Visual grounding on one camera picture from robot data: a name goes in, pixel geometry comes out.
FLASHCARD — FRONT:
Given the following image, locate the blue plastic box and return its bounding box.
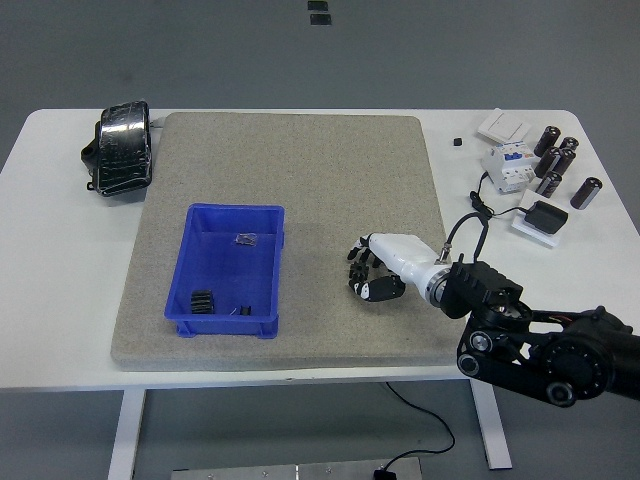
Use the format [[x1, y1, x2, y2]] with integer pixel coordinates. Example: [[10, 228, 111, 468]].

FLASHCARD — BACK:
[[164, 202, 287, 340]]

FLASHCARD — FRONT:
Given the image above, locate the flat white box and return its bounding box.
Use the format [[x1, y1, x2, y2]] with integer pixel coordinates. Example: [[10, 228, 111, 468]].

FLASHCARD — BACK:
[[510, 188, 561, 250]]

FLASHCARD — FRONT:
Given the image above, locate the white table leg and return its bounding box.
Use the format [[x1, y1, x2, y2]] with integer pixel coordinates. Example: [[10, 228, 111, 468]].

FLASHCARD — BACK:
[[468, 379, 514, 470], [107, 388, 148, 480]]

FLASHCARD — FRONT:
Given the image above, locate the large black gear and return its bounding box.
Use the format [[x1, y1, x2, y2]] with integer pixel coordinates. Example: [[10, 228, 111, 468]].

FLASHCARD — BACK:
[[188, 289, 216, 315]]

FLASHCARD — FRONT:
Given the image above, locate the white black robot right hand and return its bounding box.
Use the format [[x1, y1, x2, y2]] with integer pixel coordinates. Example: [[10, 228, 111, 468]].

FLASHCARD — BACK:
[[346, 232, 444, 304]]

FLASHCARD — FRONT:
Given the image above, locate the black power adapter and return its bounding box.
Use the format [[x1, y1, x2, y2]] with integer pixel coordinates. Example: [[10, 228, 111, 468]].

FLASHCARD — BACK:
[[523, 200, 570, 234]]

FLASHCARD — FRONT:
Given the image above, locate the white wall switch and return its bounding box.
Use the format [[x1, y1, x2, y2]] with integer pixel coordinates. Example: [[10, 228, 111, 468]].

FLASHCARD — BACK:
[[477, 108, 534, 144]]

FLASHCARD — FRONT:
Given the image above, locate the black wrapped device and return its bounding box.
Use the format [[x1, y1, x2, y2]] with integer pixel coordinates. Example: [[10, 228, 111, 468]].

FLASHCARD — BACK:
[[80, 100, 155, 197]]

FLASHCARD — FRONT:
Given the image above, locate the black adapter cord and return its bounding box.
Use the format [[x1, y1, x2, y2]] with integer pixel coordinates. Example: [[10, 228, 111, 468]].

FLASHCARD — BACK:
[[468, 171, 531, 221]]

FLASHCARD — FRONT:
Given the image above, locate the grey-brown mat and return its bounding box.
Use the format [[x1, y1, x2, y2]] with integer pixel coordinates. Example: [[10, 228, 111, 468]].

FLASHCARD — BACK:
[[109, 111, 471, 372]]

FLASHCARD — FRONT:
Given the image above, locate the white circuit breaker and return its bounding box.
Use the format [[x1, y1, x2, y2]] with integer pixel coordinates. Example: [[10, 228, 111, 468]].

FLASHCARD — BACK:
[[481, 140, 541, 195]]

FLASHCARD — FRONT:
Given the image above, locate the metal floor plate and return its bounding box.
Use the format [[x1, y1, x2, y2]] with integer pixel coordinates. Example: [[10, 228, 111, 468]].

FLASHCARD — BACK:
[[171, 457, 424, 480]]

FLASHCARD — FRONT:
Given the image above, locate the black floor cable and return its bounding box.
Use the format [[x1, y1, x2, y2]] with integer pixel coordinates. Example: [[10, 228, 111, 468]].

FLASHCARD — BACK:
[[383, 382, 456, 469]]

